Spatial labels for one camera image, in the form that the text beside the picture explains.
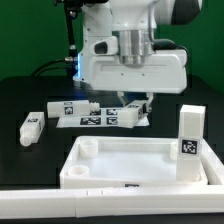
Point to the white paper marker sheet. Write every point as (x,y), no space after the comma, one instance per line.
(106,117)

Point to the white L-shaped fence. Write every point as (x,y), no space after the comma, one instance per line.
(53,203)

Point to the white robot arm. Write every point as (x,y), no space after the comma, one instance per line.
(132,22)

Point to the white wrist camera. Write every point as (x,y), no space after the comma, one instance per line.
(108,46)

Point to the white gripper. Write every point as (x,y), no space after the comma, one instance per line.
(163,72)

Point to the white desk top tray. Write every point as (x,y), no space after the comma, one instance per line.
(102,162)

